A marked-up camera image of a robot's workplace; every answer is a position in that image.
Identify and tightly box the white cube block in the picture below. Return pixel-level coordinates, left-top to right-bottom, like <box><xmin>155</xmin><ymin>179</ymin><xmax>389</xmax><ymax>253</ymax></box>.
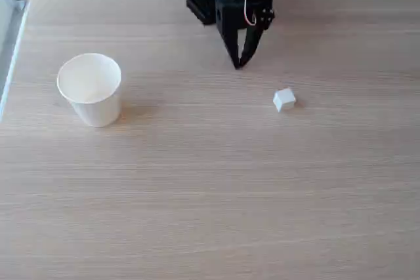
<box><xmin>272</xmin><ymin>87</ymin><xmax>297</xmax><ymax>113</ymax></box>

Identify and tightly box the white paper cup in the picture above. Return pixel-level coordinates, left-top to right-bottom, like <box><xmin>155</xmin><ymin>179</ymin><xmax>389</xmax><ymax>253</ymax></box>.
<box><xmin>56</xmin><ymin>52</ymin><xmax>122</xmax><ymax>128</ymax></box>

